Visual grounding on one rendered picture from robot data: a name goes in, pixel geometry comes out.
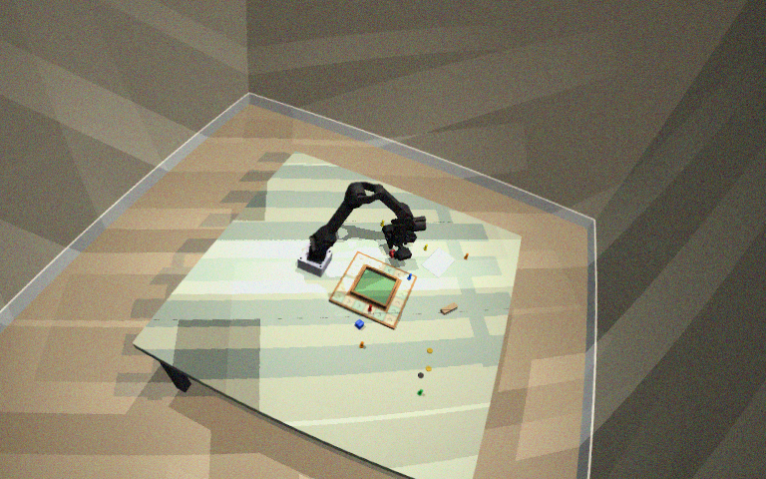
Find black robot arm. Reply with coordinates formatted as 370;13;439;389
307;182;426;264

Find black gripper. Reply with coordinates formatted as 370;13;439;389
382;224;412;260

